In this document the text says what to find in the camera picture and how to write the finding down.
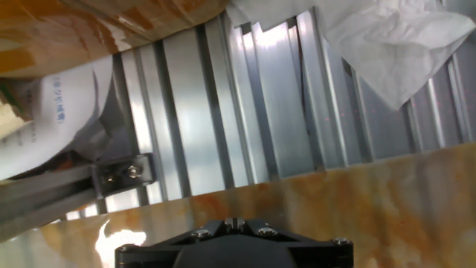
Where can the white crumpled tissue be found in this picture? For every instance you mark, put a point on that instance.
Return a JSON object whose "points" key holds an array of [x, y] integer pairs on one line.
{"points": [[390, 44]]}

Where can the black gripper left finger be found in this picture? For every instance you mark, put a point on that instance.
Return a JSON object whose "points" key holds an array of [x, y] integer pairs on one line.
{"points": [[145, 257]]}

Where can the large aluminium beam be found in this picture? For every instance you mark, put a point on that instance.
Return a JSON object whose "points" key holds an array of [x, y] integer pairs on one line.
{"points": [[56, 190]]}

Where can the marble pattern mat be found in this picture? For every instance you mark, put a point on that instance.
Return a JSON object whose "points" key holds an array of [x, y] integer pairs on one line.
{"points": [[372, 204]]}

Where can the blue tissue pack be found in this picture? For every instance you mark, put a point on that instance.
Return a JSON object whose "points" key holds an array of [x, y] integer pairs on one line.
{"points": [[56, 111]]}

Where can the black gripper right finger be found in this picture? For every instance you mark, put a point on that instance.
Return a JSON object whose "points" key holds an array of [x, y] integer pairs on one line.
{"points": [[323, 255]]}

